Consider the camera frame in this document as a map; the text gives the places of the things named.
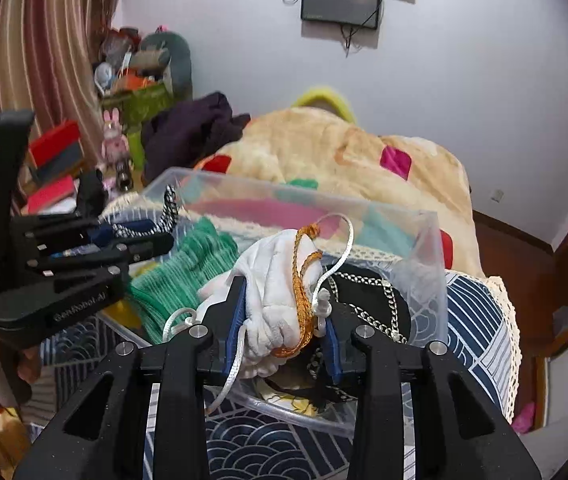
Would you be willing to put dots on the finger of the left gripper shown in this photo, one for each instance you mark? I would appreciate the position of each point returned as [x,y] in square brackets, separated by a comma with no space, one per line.
[105,233]
[138,249]

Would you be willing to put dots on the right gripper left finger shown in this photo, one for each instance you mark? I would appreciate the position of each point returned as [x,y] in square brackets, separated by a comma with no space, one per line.
[223,320]

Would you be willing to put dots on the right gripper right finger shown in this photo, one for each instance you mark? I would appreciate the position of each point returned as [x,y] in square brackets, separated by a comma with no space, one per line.
[343,362]

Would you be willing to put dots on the black patterned cloth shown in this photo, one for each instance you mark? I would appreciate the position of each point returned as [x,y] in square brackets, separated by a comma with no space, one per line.
[303,385]

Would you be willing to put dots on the white drawstring pouch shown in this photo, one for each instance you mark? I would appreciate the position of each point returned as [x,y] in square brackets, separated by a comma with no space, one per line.
[285,307]

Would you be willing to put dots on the green knitted cloth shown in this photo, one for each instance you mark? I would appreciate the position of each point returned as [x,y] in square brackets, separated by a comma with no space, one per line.
[202,254]

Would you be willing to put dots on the clear plastic storage box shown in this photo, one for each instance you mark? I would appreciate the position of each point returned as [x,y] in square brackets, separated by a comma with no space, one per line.
[384,262]

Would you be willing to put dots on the pink bunny doll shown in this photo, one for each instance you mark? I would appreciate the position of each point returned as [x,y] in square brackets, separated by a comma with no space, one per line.
[115,145]

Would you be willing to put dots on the red flat box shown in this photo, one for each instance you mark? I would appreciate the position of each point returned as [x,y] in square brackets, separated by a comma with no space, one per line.
[53,142]

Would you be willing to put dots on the dark purple clothing pile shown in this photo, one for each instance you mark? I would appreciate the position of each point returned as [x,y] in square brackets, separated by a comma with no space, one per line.
[189,131]

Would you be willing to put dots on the blue white patterned bedspread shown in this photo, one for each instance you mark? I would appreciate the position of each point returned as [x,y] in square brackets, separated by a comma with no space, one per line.
[249,438]

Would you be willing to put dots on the green cardboard box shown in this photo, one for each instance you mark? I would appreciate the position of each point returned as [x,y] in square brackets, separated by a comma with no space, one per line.
[136,108]

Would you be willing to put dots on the beige plush blanket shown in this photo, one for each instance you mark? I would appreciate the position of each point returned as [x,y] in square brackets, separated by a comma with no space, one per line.
[308,144]

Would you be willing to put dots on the grey green plush toy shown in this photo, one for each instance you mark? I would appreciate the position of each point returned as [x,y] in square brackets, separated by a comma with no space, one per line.
[166,56]

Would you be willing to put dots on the pink plush toy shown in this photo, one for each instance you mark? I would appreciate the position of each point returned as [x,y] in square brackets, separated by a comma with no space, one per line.
[524,421]

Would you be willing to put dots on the striped pink brown curtain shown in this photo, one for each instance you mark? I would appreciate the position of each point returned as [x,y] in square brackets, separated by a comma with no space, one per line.
[47,52]

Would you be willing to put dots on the yellow green pillow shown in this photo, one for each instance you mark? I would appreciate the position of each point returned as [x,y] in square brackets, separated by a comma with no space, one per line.
[327,98]

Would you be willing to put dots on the small wall monitor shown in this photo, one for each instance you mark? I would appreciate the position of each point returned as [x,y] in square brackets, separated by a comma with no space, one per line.
[356,13]

